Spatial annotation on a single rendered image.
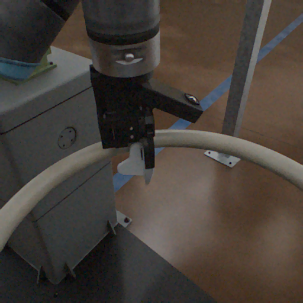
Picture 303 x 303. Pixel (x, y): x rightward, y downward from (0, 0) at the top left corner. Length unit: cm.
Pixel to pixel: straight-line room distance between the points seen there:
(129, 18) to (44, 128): 66
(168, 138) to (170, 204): 120
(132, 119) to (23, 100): 52
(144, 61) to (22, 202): 24
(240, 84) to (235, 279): 95
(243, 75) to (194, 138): 123
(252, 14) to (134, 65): 127
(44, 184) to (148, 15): 26
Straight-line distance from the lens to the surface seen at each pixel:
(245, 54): 168
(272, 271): 157
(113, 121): 44
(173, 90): 47
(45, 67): 105
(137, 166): 50
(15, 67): 46
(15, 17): 45
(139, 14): 37
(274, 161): 49
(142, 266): 147
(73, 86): 101
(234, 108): 181
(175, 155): 199
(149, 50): 39
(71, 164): 48
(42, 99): 94
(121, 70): 39
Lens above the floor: 128
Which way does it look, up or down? 40 degrees down
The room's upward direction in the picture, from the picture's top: straight up
